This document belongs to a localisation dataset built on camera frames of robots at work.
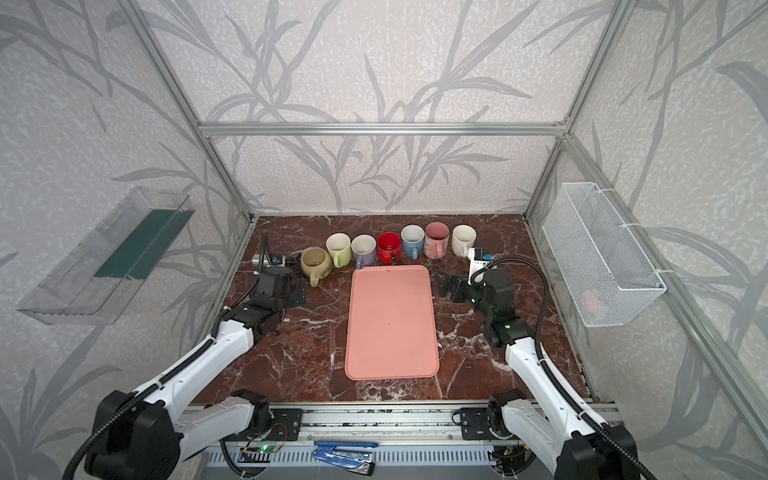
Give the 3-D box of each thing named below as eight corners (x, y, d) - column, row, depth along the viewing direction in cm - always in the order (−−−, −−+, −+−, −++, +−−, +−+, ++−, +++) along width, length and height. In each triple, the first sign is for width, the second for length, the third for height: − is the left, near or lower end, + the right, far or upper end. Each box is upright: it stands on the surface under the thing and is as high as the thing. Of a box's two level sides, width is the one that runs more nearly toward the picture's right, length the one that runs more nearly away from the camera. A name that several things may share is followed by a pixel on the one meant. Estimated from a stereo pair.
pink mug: (424, 268, 107) (426, 247, 97) (423, 242, 114) (425, 221, 105) (447, 268, 107) (451, 247, 98) (444, 242, 114) (448, 221, 105)
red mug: (377, 271, 106) (376, 257, 99) (379, 247, 113) (378, 232, 106) (400, 271, 106) (400, 257, 99) (400, 247, 113) (400, 232, 106)
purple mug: (351, 274, 105) (348, 259, 98) (354, 249, 112) (351, 234, 105) (375, 274, 105) (373, 259, 98) (377, 249, 112) (375, 234, 105)
